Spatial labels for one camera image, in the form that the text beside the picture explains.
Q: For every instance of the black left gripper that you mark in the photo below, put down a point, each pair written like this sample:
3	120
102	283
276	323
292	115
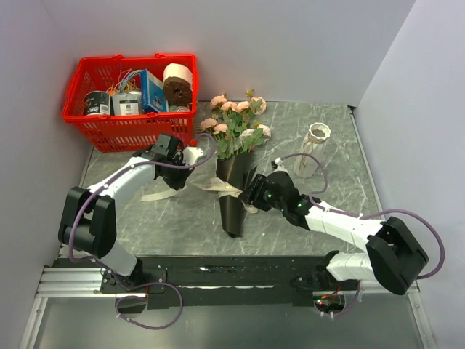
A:
181	182

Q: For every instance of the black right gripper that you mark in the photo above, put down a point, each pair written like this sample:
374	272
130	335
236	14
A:
259	183

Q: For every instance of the black wrapping paper cone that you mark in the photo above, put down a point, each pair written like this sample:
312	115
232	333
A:
238	172

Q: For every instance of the beige printed ribbon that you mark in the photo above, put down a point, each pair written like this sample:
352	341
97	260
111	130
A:
215	184

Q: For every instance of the pink artificial flower bouquet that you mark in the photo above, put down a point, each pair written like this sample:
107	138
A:
234	126

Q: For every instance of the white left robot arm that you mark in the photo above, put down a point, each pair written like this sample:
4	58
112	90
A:
88	222

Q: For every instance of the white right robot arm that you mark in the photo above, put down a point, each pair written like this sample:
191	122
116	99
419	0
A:
388	252

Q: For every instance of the white ribbed ceramic vase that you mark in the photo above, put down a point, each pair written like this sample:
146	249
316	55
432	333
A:
314	143

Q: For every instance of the silver round can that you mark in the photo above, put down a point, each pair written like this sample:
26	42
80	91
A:
180	108

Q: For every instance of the blue product box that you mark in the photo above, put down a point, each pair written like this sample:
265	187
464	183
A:
153	99

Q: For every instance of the grey labelled box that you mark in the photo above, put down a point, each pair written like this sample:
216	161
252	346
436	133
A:
127	103

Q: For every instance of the red plastic shopping basket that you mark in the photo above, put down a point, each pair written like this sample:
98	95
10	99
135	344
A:
126	133

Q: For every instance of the brown paper roll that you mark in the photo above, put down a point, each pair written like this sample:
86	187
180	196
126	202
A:
178	84

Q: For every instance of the black tin can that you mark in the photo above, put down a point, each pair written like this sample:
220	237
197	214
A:
97	103

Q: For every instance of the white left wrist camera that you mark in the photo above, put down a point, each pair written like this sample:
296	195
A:
191	156

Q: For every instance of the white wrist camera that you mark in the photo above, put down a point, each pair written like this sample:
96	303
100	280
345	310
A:
191	156
278	166

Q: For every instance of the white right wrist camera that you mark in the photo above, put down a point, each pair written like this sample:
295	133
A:
278	166

